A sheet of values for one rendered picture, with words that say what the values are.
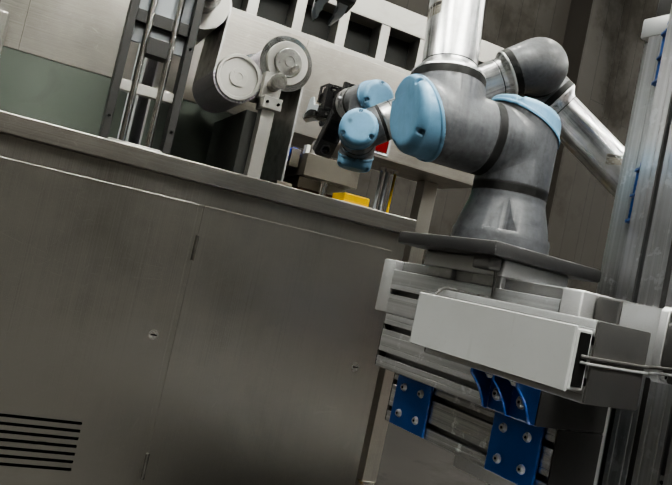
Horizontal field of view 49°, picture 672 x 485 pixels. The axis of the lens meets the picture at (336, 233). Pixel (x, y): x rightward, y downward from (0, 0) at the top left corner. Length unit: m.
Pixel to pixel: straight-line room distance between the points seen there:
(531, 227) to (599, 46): 4.07
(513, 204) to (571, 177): 3.79
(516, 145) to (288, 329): 0.80
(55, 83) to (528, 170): 1.45
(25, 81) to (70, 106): 0.13
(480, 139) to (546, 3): 4.03
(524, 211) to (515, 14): 3.82
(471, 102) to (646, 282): 0.36
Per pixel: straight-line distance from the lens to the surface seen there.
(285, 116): 2.08
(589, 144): 1.61
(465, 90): 1.09
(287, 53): 1.99
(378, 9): 2.54
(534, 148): 1.13
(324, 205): 1.69
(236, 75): 1.95
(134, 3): 1.79
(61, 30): 2.23
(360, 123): 1.40
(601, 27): 5.17
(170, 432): 1.69
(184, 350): 1.65
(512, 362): 0.85
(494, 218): 1.10
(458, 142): 1.07
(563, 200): 4.84
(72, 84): 2.21
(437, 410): 1.18
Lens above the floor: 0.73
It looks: 3 degrees up
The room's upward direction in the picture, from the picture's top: 12 degrees clockwise
